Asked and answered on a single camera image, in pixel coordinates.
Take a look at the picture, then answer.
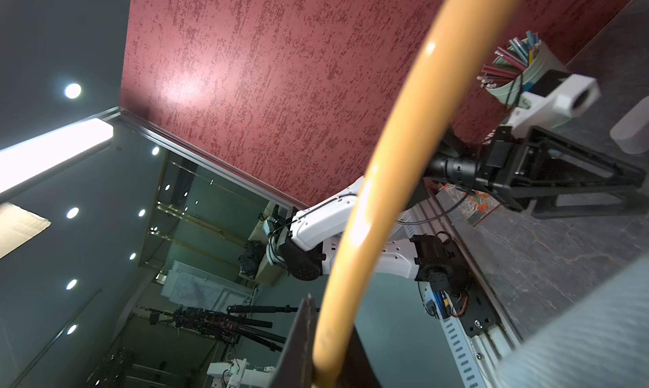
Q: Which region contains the black camera tripod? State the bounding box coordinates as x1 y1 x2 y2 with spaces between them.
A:
135 305 298 352

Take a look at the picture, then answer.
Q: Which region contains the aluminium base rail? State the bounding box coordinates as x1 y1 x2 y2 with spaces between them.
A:
404 196 522 387

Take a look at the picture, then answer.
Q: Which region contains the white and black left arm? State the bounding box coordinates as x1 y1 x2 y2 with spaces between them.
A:
268 126 648 298

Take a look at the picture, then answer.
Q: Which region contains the white and steel clothes rack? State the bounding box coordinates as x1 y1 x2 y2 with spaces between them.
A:
609 96 649 155

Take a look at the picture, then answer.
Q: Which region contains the colourful picture book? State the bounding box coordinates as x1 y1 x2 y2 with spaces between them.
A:
442 184 501 227

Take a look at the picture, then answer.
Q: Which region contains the coloured pencils bundle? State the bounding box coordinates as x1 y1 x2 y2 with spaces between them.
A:
477 30 541 89

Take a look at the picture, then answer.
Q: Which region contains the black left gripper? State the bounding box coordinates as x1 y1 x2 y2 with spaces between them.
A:
477 126 648 220

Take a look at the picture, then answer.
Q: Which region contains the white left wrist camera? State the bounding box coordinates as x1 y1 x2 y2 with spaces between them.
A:
504 70 601 139

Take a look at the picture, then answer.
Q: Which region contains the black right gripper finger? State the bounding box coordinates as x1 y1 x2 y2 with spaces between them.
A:
270 296 381 387

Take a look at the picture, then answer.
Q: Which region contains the orange plastic hanger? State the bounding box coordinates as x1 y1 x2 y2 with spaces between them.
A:
311 0 528 388

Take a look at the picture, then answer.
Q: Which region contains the green pencil cup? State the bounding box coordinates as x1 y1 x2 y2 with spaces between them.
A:
483 41 568 107

